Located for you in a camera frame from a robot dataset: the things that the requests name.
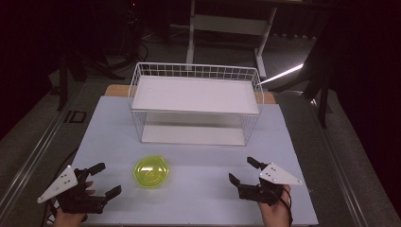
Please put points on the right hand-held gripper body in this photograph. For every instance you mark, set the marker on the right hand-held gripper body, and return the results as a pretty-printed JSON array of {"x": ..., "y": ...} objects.
[{"x": 277, "y": 176}]

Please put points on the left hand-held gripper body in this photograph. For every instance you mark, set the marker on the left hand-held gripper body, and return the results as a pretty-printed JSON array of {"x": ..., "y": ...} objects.
[{"x": 63, "y": 184}]

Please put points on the green plastic bowl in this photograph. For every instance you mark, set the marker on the green plastic bowl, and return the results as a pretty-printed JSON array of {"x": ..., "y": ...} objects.
[{"x": 151, "y": 173}]

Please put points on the person's left hand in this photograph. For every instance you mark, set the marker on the person's left hand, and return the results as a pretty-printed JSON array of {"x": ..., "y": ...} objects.
[{"x": 67, "y": 220}]

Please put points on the person's right hand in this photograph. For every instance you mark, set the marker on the person's right hand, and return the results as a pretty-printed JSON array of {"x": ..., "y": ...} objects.
[{"x": 276, "y": 214}]

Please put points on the pale blue table mat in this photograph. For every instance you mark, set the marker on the pale blue table mat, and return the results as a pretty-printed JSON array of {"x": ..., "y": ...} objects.
[{"x": 205, "y": 176}]

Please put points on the black metal stand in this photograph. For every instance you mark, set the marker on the black metal stand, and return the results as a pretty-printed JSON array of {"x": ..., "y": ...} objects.
[{"x": 323, "y": 104}]

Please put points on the grey metal floor rail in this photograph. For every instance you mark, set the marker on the grey metal floor rail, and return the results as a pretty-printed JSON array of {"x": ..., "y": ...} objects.
[
  {"x": 31, "y": 157},
  {"x": 340, "y": 170}
]

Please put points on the black square floor frame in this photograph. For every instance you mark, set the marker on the black square floor frame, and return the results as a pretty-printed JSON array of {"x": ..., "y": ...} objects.
[{"x": 67, "y": 116}]

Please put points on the white metal desk frame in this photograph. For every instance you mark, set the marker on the white metal desk frame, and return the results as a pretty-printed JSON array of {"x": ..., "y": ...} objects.
[{"x": 230, "y": 25}]

